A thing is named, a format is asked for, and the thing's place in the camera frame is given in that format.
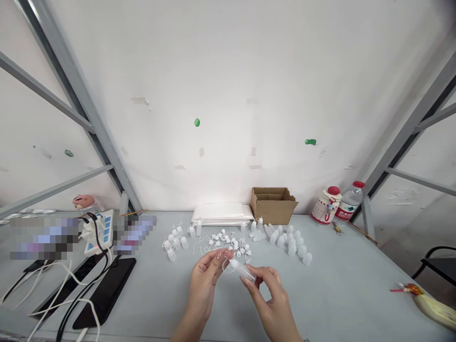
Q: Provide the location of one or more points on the group of uncapped translucent bottles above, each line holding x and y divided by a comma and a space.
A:
290, 244

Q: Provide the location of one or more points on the person's right thumb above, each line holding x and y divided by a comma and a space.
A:
260, 272

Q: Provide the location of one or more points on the white power strip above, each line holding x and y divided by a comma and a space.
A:
101, 231

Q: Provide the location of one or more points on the person's right fingers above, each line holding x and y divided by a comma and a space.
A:
274, 303

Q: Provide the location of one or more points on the person's left index finger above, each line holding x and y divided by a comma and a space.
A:
227, 255

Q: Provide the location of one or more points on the brown cardboard box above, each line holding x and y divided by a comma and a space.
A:
272, 206

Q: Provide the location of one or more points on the pile of white tethered caps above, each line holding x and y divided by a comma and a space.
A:
228, 240

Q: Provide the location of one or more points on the translucent dropper bottle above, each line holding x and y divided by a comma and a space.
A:
242, 270

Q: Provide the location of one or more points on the person's left hand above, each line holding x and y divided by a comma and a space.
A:
203, 278

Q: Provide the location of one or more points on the white red patterned flask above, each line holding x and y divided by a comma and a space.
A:
325, 208

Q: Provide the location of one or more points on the person's left thumb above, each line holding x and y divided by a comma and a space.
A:
213, 262

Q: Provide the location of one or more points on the clear red-capped water bottle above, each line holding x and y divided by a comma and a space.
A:
349, 205

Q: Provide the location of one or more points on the group of capped white bottles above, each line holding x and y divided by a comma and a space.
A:
177, 242

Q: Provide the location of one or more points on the small cartoon figure toy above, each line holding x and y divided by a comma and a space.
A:
82, 203

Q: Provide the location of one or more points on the black chair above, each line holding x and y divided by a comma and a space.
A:
440, 265

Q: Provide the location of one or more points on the person's right index finger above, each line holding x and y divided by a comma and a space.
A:
251, 289

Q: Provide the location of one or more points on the grey metal shelf frame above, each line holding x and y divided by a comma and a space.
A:
82, 107
413, 124

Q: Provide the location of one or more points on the person's right hand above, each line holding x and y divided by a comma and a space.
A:
272, 303

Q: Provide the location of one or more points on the large black phone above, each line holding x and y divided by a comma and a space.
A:
107, 292

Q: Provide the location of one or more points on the stack of white bags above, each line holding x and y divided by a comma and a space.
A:
221, 214

